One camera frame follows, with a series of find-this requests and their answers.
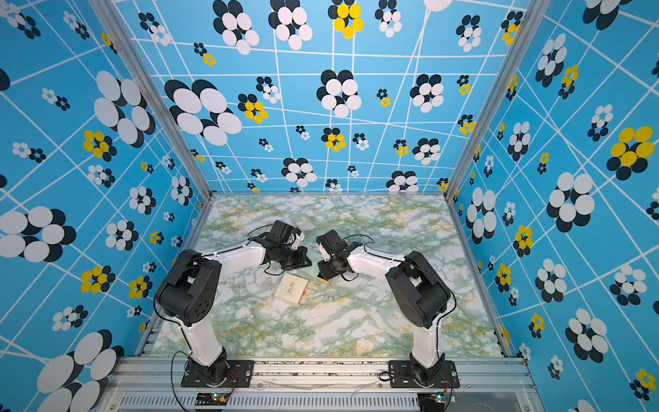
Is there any beige drawer jewelry box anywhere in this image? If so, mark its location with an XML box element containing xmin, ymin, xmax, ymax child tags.
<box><xmin>275</xmin><ymin>273</ymin><xmax>309</xmax><ymax>306</ymax></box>

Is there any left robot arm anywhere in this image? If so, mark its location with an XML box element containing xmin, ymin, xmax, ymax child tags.
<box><xmin>154</xmin><ymin>221</ymin><xmax>312</xmax><ymax>387</ymax></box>

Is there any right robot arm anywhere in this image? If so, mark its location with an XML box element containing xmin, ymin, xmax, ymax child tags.
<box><xmin>316</xmin><ymin>230</ymin><xmax>455</xmax><ymax>387</ymax></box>

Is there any left circuit board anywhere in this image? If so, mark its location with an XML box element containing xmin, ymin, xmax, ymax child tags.
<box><xmin>195</xmin><ymin>392</ymin><xmax>232</xmax><ymax>407</ymax></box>

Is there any circuit board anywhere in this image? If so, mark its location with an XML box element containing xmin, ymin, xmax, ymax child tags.
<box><xmin>417</xmin><ymin>393</ymin><xmax>452</xmax><ymax>412</ymax></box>
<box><xmin>195</xmin><ymin>392</ymin><xmax>232</xmax><ymax>407</ymax></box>

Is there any right circuit board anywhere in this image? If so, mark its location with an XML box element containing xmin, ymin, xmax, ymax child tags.
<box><xmin>417</xmin><ymin>393</ymin><xmax>452</xmax><ymax>412</ymax></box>

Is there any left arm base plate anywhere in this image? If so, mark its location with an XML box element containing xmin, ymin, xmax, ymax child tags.
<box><xmin>181</xmin><ymin>358</ymin><xmax>255</xmax><ymax>389</ymax></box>

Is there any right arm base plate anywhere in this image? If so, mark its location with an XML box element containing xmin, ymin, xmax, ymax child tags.
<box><xmin>387</xmin><ymin>359</ymin><xmax>461</xmax><ymax>390</ymax></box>

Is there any aluminium front rail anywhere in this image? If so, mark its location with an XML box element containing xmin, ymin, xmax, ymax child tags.
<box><xmin>97</xmin><ymin>357</ymin><xmax>545</xmax><ymax>411</ymax></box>

